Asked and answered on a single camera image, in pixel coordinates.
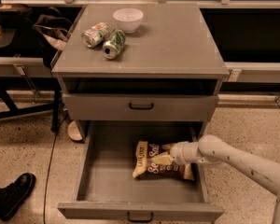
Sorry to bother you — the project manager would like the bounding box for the white bowl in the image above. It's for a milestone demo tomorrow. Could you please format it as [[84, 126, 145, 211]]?
[[113, 8, 144, 34]]

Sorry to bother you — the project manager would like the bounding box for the silver orange soda can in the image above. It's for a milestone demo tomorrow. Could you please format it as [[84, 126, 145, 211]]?
[[81, 22, 112, 48]]

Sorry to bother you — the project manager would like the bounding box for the black boot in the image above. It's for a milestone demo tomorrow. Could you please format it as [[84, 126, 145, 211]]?
[[0, 173, 36, 221]]

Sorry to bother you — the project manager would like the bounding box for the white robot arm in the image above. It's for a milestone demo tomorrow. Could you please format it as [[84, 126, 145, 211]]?
[[152, 135, 280, 224]]

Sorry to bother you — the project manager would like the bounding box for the brown sea salt chip bag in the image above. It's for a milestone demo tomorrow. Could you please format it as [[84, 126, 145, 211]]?
[[133, 141, 194, 181]]

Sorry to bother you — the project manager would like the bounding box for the black floor cable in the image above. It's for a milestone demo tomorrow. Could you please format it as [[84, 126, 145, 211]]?
[[42, 117, 66, 224]]

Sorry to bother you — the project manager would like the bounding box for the grey drawer cabinet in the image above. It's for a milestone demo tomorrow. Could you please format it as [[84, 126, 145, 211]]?
[[52, 4, 229, 135]]

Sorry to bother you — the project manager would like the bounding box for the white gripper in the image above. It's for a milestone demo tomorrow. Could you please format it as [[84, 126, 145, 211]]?
[[151, 142, 200, 165]]

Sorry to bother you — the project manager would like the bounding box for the dark bag with strap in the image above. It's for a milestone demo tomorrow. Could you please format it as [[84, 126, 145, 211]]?
[[34, 7, 73, 68]]

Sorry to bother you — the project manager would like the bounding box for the green soda can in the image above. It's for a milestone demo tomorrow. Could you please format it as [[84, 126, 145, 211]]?
[[103, 29, 126, 60]]

